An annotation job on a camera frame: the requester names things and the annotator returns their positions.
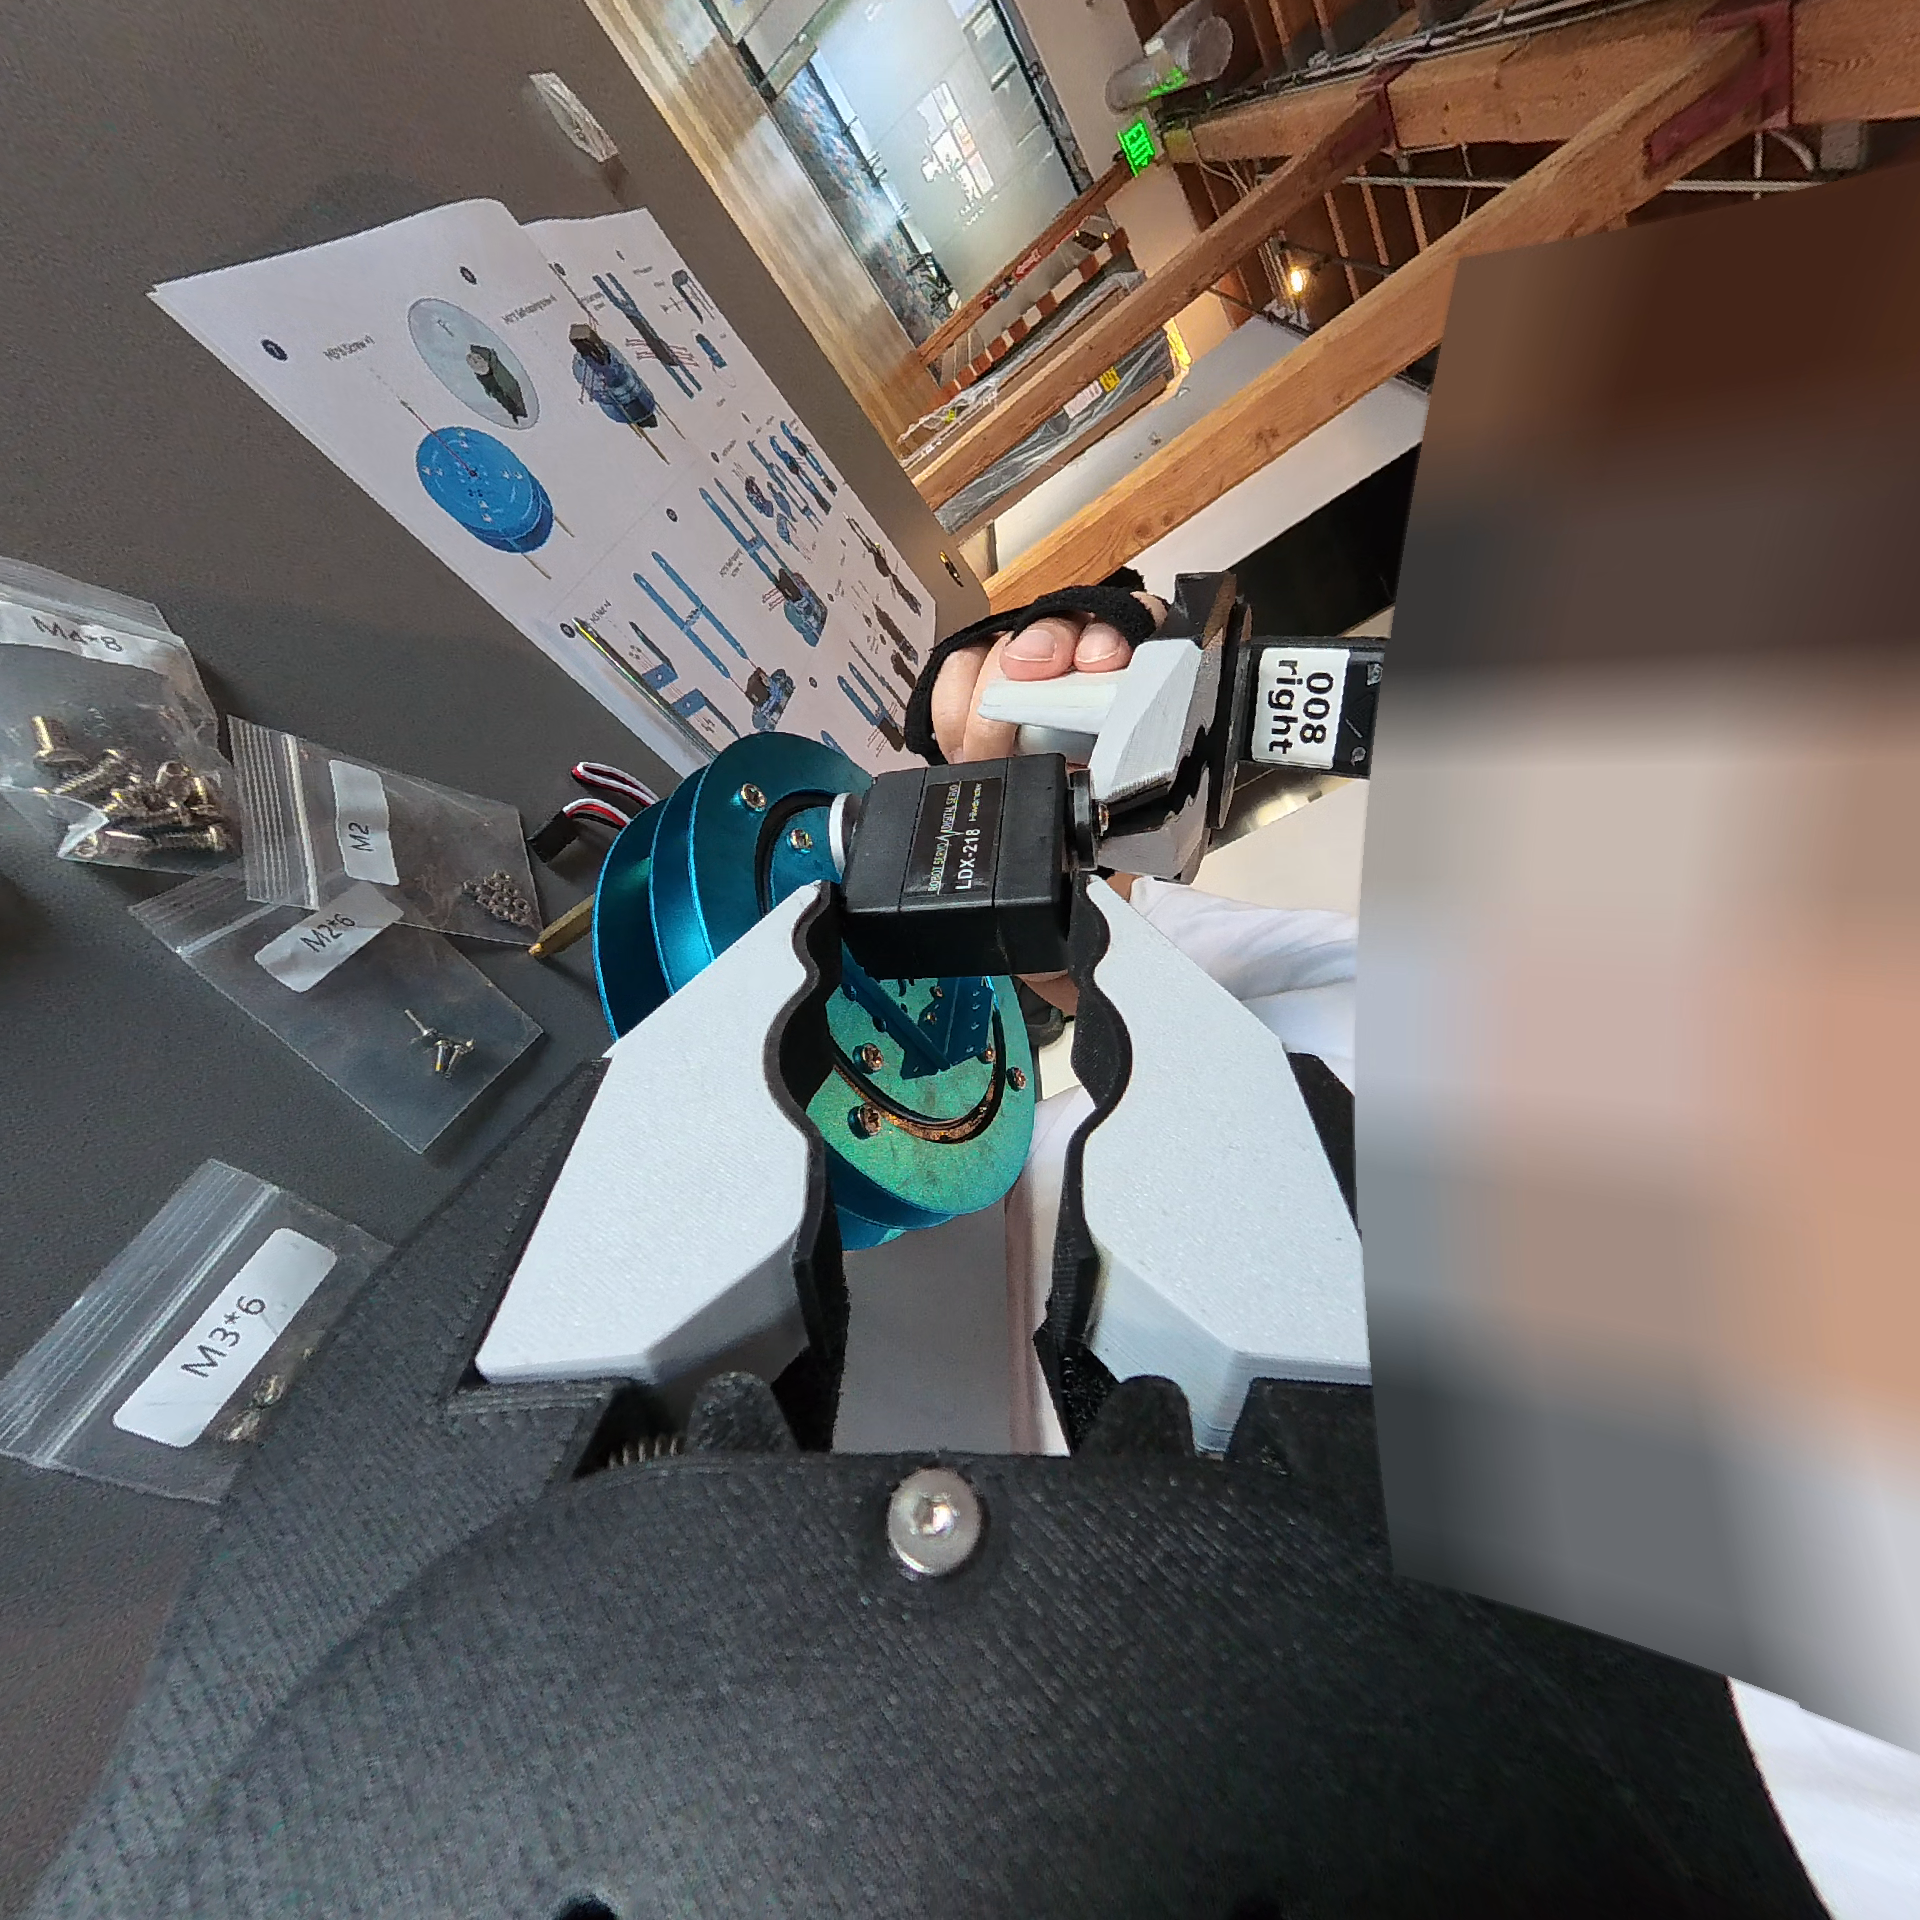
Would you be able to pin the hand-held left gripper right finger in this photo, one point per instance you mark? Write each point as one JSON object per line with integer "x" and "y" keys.
{"x": 1214, "y": 1201}

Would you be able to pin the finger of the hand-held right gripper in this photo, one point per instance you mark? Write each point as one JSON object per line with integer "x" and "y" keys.
{"x": 1157, "y": 844}
{"x": 1149, "y": 721}

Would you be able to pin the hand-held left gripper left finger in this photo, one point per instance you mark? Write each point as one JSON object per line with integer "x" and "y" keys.
{"x": 661, "y": 1201}

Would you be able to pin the black servo motor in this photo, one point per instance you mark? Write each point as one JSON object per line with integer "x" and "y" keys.
{"x": 962, "y": 863}

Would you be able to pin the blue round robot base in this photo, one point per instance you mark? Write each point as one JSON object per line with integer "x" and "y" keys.
{"x": 704, "y": 885}

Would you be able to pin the person's right hand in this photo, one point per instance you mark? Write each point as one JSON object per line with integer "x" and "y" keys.
{"x": 1036, "y": 652}

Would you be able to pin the plastic bag of few screws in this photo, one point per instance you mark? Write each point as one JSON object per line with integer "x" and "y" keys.
{"x": 375, "y": 1036}

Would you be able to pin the plastic bag of small nuts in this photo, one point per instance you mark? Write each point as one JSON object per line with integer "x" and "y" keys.
{"x": 435, "y": 839}

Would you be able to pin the white labelled bag of screws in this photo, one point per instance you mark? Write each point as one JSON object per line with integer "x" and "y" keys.
{"x": 224, "y": 1319}

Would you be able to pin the green exit sign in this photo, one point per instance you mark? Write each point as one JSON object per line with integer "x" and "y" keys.
{"x": 1143, "y": 147}

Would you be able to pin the plastic bag of large screws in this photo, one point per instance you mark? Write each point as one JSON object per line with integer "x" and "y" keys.
{"x": 119, "y": 779}

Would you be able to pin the small empty clear bag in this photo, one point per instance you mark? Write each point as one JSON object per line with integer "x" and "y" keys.
{"x": 579, "y": 120}

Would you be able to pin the printed assembly instruction manual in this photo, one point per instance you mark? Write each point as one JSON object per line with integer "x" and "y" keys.
{"x": 346, "y": 315}

